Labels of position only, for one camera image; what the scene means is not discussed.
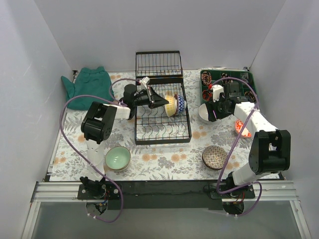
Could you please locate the plain white bowl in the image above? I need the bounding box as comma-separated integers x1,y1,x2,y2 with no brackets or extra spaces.
198,104,212,124

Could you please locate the yellow sun pattern bowl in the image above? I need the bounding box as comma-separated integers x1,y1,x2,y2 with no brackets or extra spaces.
164,95,177,117

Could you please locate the blue zigzag red bowl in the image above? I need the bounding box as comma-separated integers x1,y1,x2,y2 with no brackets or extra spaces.
174,94,187,115

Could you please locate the black wire dish rack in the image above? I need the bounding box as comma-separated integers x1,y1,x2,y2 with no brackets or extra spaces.
134,50,191,145

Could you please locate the green celadon bowl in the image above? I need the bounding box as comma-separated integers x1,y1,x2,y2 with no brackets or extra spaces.
105,146,131,171

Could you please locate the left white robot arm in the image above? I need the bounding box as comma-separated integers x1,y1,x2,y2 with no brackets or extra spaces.
80,84,169,199

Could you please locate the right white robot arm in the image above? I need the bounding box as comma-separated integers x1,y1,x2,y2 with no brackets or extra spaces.
205,97,291,198

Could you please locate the red floral pattern bowl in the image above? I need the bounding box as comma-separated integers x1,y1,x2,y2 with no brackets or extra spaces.
235,119,251,138

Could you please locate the green compartment tray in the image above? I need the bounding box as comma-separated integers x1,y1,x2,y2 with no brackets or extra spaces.
200,69,257,104

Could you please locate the red black coiled band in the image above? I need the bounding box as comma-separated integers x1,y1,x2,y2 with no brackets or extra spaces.
201,71,211,85

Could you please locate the green cloth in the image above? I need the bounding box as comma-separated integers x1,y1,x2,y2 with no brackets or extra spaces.
61,66,114,111

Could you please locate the dark patterned bowl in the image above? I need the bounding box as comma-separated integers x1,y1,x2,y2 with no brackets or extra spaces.
202,145,228,170

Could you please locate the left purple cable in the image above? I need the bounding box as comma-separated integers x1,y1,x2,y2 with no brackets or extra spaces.
59,78,144,223

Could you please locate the purple cable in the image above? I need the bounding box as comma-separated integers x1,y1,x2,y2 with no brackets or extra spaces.
59,78,144,223
210,77,262,217

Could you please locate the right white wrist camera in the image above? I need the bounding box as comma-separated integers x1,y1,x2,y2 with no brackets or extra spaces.
210,84,224,102

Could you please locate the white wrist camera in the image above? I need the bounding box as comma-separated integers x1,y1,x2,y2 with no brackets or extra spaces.
139,77,150,89
210,84,224,102

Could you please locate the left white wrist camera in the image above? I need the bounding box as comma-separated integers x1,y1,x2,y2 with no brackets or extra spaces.
139,77,150,89

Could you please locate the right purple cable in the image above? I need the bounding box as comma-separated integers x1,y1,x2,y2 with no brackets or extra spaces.
210,77,262,217

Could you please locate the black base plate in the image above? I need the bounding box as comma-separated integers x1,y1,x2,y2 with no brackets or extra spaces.
77,180,240,210

